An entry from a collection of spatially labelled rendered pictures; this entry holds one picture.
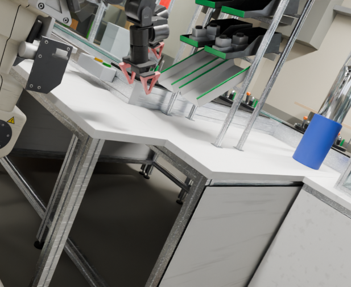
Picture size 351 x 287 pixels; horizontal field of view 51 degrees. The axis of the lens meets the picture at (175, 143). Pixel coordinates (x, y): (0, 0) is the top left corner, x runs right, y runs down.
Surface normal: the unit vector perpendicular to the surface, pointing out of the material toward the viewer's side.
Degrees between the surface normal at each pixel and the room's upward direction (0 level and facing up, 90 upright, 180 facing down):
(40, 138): 90
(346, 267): 90
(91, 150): 90
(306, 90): 90
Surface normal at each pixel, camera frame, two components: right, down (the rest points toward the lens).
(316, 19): -0.66, -0.08
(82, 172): 0.65, 0.45
